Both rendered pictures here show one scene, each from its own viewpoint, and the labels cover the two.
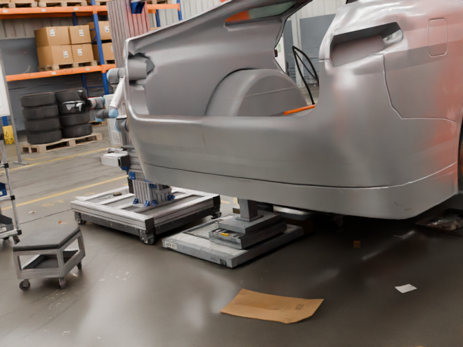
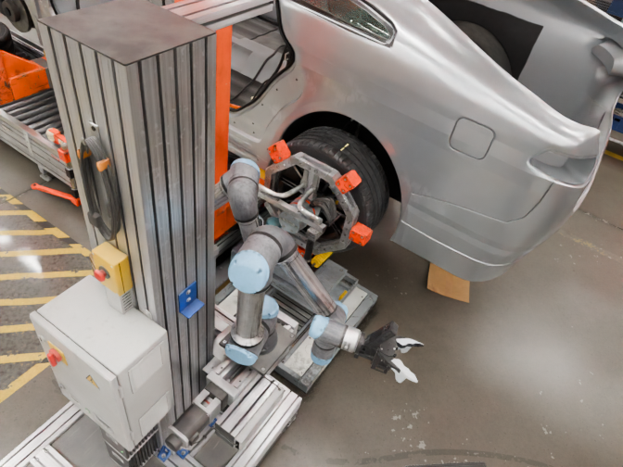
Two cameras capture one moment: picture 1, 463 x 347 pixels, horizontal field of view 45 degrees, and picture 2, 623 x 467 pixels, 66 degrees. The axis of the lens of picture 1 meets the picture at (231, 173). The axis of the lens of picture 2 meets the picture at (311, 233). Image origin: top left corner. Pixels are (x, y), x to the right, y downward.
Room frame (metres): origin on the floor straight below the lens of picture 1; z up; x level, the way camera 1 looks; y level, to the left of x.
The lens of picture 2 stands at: (4.96, 1.79, 2.45)
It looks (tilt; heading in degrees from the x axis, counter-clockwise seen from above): 43 degrees down; 248
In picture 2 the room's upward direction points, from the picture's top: 12 degrees clockwise
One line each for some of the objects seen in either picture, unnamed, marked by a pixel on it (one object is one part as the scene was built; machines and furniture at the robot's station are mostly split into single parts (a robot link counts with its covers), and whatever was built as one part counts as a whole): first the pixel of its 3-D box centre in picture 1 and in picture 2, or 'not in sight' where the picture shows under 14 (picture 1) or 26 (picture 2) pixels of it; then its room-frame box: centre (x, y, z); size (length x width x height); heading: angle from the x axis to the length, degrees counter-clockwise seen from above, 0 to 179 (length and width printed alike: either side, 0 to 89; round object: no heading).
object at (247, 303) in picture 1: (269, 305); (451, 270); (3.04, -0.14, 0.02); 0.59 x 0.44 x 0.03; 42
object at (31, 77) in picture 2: not in sight; (36, 62); (5.84, -1.83, 0.69); 0.52 x 0.17 x 0.35; 42
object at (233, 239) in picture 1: (247, 230); (311, 279); (4.14, -0.08, 0.13); 0.50 x 0.36 x 0.10; 132
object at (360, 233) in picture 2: not in sight; (360, 233); (4.07, 0.24, 0.85); 0.09 x 0.08 x 0.07; 132
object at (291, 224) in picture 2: not in sight; (300, 212); (4.34, 0.06, 0.85); 0.21 x 0.14 x 0.14; 42
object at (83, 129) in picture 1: (58, 118); not in sight; (11.24, 3.34, 0.55); 1.40 x 0.80 x 1.09; 135
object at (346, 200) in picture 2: not in sight; (308, 206); (4.29, 0.01, 0.85); 0.54 x 0.07 x 0.54; 132
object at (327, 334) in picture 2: (97, 102); (327, 331); (4.52, 1.01, 1.21); 0.11 x 0.08 x 0.09; 147
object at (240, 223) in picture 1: (248, 206); (311, 257); (4.16, -0.10, 0.32); 0.40 x 0.30 x 0.28; 132
